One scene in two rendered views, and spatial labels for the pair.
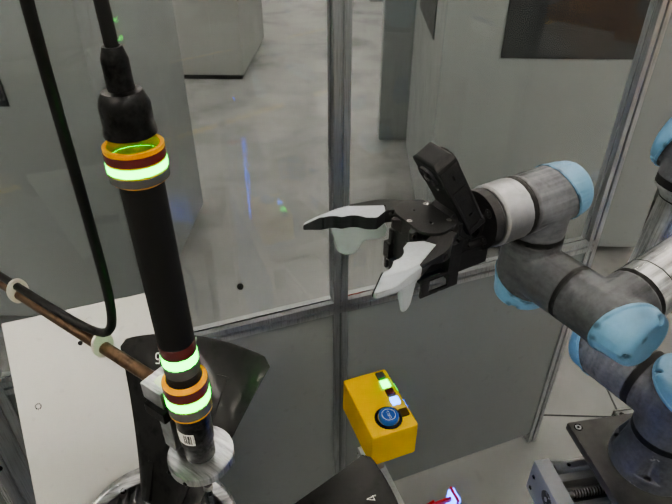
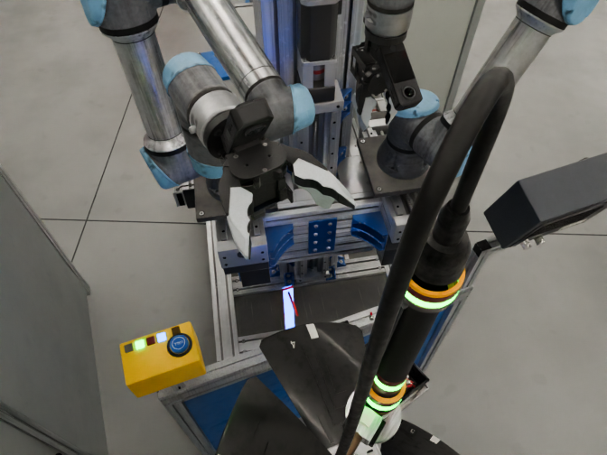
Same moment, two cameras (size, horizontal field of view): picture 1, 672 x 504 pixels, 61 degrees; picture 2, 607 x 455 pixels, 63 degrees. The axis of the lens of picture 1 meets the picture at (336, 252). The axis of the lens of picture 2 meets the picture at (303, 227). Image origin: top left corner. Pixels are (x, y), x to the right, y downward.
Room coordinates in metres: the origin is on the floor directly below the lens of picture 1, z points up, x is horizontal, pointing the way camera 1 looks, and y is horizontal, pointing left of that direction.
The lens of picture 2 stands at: (0.46, 0.32, 2.11)
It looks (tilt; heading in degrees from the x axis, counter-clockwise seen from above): 54 degrees down; 270
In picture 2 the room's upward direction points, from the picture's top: straight up
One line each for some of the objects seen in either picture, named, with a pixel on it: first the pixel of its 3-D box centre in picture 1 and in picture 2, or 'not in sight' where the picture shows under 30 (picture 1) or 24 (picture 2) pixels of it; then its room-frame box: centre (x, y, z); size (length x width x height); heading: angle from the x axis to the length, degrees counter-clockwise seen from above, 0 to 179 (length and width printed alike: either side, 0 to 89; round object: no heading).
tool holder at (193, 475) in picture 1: (188, 424); (373, 411); (0.38, 0.15, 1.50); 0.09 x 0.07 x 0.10; 56
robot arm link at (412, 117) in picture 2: not in sight; (414, 118); (0.17, -0.68, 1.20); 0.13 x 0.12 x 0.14; 122
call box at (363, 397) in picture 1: (378, 417); (164, 360); (0.78, -0.09, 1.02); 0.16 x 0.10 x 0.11; 21
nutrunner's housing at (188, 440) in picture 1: (170, 314); (396, 355); (0.38, 0.15, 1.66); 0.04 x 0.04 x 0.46
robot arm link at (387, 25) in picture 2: not in sight; (387, 15); (0.33, -0.43, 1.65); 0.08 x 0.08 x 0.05
